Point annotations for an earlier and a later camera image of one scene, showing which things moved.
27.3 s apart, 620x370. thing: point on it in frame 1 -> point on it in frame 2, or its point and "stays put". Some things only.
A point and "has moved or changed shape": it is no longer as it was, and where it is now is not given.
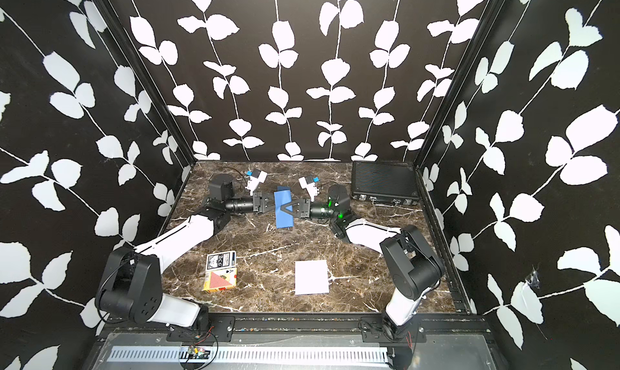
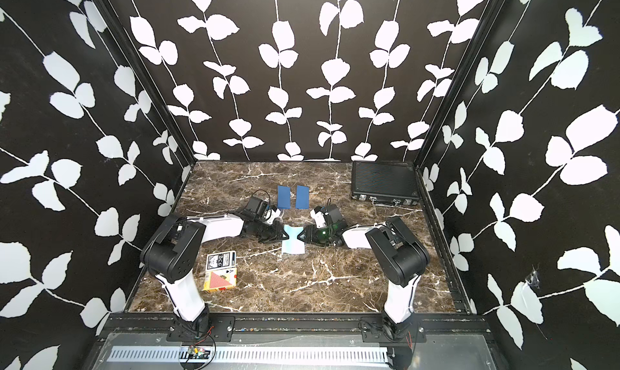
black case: [385, 182] stays put
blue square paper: [282, 218] has moved or changed shape
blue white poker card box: [220, 260] stays put
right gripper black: [304, 207] -> [312, 236]
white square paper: [312, 277] -> [293, 245]
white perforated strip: [255, 355] stays put
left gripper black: [261, 199] -> [275, 237]
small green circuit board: [198, 354] stays put
